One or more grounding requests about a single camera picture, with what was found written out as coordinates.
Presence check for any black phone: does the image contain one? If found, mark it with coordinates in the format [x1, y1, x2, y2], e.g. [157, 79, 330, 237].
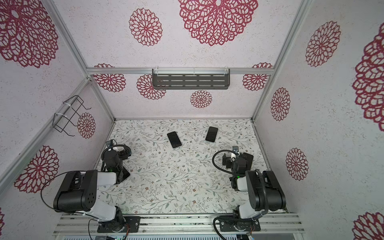
[205, 127, 218, 143]
[116, 167, 131, 184]
[167, 132, 182, 149]

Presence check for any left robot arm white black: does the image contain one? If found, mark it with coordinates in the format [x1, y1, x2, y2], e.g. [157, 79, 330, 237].
[53, 145, 132, 233]

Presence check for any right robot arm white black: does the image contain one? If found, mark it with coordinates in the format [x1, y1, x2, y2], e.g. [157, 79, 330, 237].
[221, 153, 286, 232]

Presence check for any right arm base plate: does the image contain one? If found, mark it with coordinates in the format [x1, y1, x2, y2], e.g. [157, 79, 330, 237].
[218, 216, 261, 232]

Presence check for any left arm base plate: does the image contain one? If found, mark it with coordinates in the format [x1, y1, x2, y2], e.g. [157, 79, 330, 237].
[97, 217, 141, 234]

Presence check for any black wire wall basket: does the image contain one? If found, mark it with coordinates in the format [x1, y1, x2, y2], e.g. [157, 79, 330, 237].
[52, 95, 91, 137]

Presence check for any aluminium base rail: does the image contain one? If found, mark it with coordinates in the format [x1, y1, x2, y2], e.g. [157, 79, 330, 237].
[52, 213, 305, 238]

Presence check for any dark metal wall shelf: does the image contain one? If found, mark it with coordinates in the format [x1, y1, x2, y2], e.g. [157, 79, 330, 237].
[152, 68, 231, 90]

